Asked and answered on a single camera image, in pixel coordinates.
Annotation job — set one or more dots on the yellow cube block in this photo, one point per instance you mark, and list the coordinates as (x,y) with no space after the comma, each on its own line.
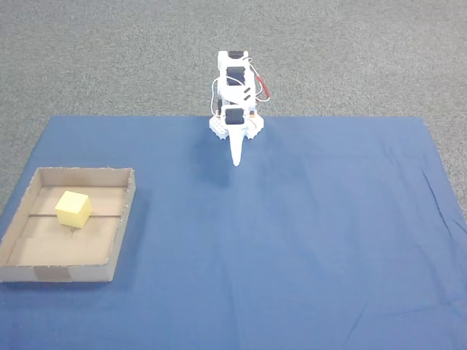
(73,211)

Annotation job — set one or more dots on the blue cloth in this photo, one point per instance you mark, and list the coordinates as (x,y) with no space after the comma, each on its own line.
(292,277)

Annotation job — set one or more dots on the shallow cardboard box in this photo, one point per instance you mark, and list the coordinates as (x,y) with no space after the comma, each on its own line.
(44,251)

